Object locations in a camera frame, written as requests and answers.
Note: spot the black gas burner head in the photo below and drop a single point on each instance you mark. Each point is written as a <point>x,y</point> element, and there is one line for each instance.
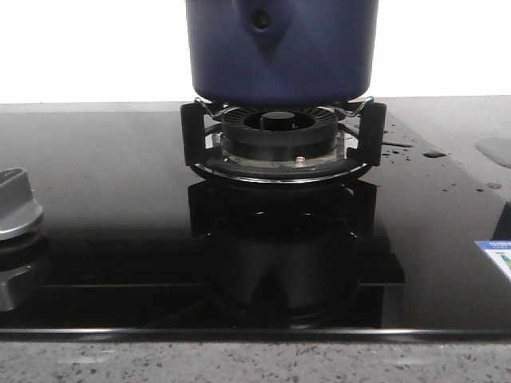
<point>283,135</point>

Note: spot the silver stove control knob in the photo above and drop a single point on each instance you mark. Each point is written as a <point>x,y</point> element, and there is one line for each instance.
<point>20,211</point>

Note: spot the blue white energy label sticker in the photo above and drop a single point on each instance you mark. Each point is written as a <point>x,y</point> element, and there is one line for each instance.
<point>498,251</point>

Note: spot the black glass cooktop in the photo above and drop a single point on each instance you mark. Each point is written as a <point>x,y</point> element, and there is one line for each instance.
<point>134,246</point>

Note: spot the black pot support grate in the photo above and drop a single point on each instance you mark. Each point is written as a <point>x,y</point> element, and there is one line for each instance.
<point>359,146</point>

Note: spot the blue cooking pot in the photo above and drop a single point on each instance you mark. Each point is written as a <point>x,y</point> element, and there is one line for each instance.
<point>281,53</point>

